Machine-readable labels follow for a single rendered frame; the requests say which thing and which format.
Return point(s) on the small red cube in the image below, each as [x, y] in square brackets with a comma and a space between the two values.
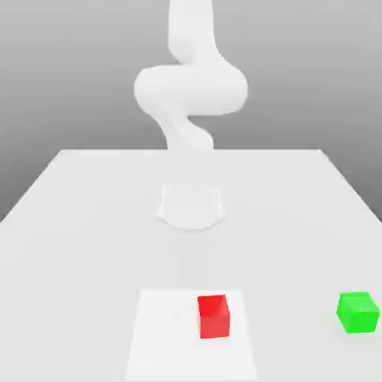
[213, 317]

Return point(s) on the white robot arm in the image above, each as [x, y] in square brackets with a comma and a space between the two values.
[191, 89]

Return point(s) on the small green cube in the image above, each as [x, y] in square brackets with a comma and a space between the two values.
[358, 313]

